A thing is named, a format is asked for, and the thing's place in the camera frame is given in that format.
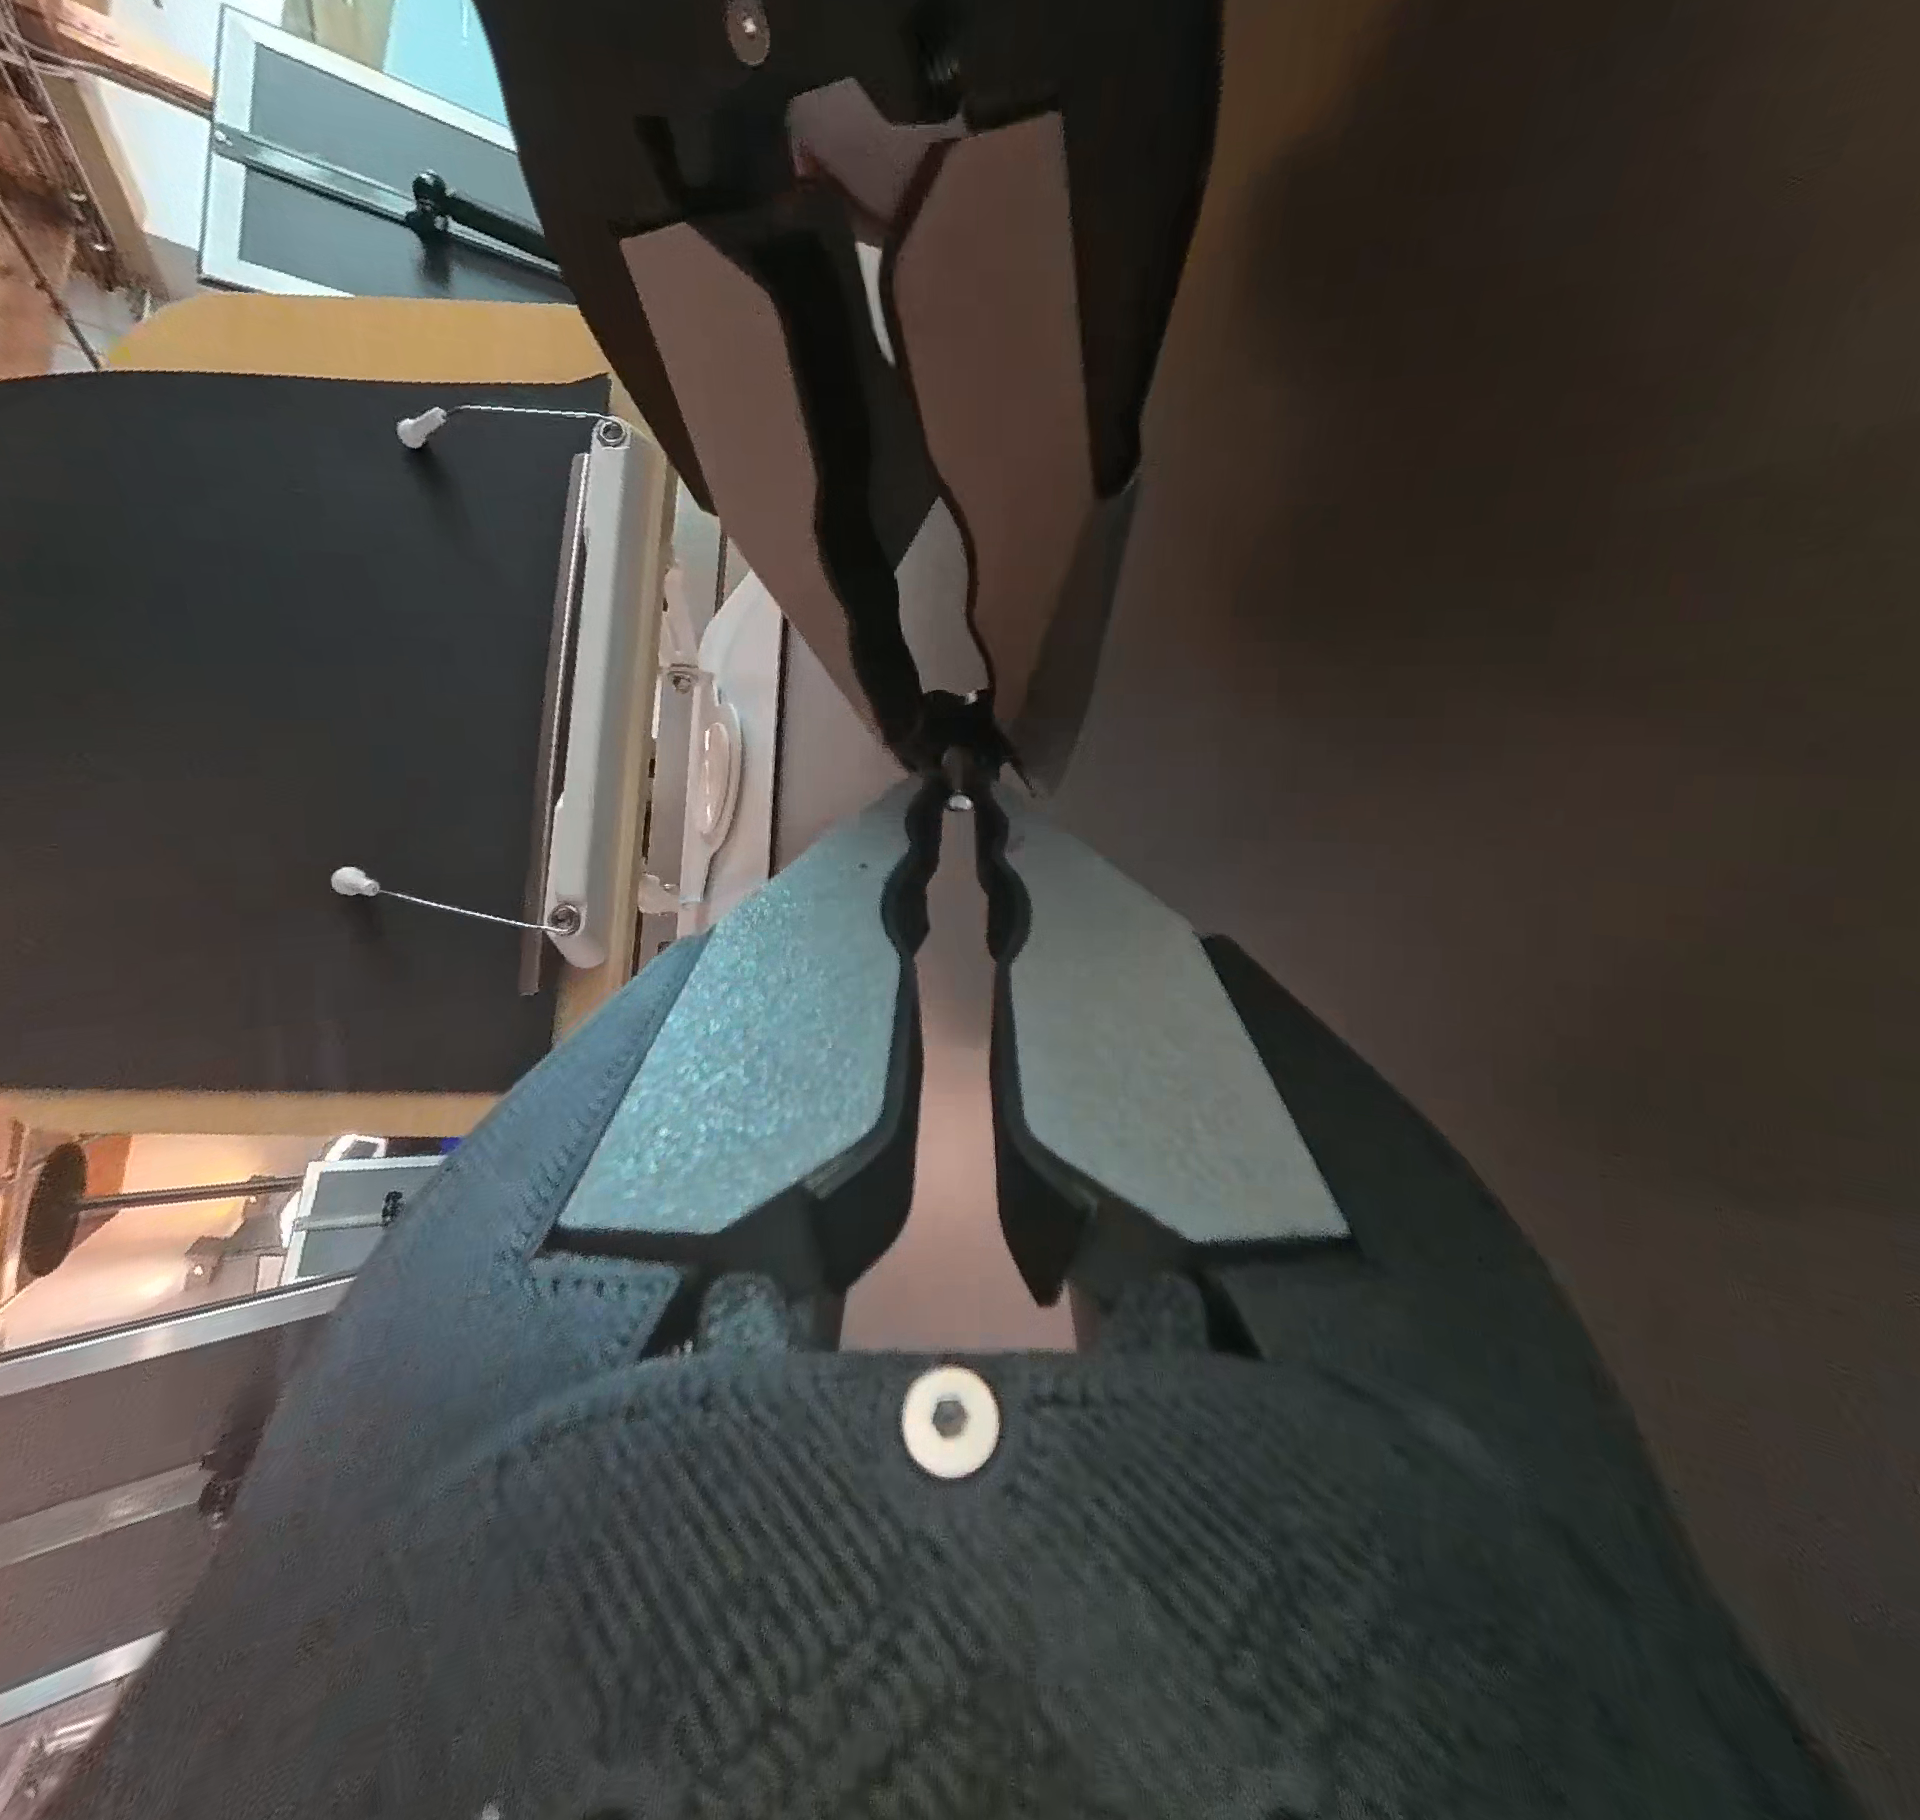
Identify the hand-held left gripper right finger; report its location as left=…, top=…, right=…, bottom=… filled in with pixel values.
left=973, top=797, right=1355, bottom=1306

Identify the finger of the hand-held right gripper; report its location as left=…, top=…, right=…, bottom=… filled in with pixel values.
left=896, top=106, right=1143, bottom=791
left=614, top=181, right=944, bottom=771

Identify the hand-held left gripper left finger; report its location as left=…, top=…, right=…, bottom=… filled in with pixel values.
left=558, top=779, right=942, bottom=1285

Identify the white framed board stand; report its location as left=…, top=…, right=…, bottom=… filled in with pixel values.
left=200, top=3, right=568, bottom=301

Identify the white stand base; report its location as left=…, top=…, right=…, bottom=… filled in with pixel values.
left=646, top=560, right=792, bottom=909

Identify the black board with wooden edge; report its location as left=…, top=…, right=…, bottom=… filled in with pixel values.
left=0, top=297, right=673, bottom=1139

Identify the white-tipped wire clip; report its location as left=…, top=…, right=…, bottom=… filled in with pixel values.
left=330, top=864, right=585, bottom=939
left=394, top=405, right=629, bottom=456

